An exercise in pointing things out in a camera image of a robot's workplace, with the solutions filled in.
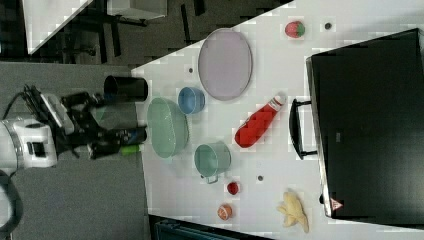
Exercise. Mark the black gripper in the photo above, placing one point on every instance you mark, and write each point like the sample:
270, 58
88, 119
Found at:
78, 108

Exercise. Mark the red ketchup bottle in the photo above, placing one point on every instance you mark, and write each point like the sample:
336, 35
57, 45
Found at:
257, 124

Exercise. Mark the large black cup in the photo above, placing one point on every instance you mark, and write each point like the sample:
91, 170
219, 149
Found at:
125, 89

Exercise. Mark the bright green small object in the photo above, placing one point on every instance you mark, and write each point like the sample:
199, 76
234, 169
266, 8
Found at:
129, 149

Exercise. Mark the green perforated colander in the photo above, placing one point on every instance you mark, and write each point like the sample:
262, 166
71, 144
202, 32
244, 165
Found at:
168, 127

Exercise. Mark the blue small bowl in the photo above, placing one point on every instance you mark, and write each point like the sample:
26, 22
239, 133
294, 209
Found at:
191, 100

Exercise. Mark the grey background box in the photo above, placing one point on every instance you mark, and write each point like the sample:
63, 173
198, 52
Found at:
137, 9

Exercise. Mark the green metal cup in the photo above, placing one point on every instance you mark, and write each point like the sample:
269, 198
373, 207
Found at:
211, 160

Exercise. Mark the white background table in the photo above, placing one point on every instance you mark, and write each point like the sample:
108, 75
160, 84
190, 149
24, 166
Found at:
44, 18

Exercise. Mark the dark blue crate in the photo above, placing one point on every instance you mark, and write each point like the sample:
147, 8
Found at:
173, 230

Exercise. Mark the purple oval plate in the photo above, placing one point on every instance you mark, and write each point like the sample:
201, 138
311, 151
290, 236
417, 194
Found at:
225, 64

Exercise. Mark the small red toy fruit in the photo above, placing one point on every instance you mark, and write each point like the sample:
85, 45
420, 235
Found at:
233, 188

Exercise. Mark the toy orange half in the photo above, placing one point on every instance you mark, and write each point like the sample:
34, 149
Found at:
224, 212

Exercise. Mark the toy peeled banana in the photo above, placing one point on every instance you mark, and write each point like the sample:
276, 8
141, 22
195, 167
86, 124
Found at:
293, 211

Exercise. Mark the toy strawberry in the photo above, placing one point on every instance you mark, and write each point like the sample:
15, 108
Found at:
295, 29

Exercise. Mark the gripper-mounted camera box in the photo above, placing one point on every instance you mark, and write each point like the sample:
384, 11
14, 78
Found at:
59, 112

